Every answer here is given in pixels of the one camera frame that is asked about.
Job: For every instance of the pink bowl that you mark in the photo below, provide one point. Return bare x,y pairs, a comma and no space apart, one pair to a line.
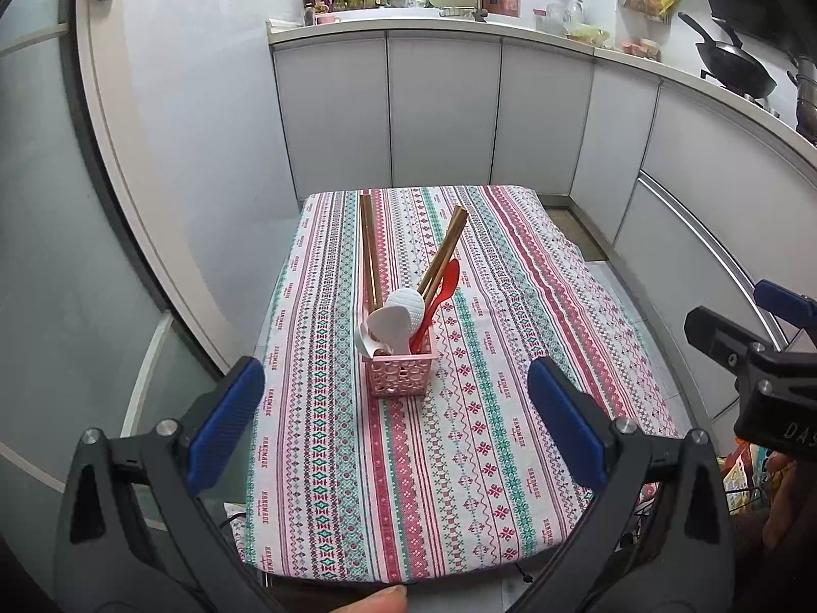
326,18

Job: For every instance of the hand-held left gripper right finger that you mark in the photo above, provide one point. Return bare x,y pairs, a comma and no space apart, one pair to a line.
568,421

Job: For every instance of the chrome cabinet rail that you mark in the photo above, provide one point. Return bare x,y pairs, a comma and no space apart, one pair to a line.
708,236

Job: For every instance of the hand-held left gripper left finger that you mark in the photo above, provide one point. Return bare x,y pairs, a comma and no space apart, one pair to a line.
226,415

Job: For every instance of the clear glass jars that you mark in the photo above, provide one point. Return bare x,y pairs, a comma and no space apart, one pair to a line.
561,16

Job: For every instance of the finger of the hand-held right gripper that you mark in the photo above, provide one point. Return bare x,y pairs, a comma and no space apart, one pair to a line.
718,335
782,297

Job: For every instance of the pile of wooden chopsticks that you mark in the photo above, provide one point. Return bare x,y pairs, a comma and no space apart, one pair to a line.
369,249

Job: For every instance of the patterned red green tablecloth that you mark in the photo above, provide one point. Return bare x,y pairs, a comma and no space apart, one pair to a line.
459,447

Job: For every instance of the steel pot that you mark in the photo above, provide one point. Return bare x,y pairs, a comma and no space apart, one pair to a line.
805,89

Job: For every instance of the white rice paddle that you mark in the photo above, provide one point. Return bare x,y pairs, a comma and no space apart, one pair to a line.
389,322
408,306

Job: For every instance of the white kitchen counter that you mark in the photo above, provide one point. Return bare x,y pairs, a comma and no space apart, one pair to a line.
434,22

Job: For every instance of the person's left hand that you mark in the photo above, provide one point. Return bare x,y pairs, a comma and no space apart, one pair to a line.
376,600

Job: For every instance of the frosted glass sliding door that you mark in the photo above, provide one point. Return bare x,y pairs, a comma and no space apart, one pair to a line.
51,204

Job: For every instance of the black wok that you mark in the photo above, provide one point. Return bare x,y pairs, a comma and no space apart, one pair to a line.
734,64

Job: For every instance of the pink perforated plastic basket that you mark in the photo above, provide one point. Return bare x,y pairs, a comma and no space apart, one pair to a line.
402,380

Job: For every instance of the green vegetables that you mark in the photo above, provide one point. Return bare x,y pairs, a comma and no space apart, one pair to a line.
588,33

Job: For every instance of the white soup spoon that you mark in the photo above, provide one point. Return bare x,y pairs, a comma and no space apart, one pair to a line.
365,341

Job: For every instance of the red plastic spoon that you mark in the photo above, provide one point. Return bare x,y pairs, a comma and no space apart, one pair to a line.
447,284

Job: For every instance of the person's right hand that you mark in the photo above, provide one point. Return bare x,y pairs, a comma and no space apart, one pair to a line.
788,504

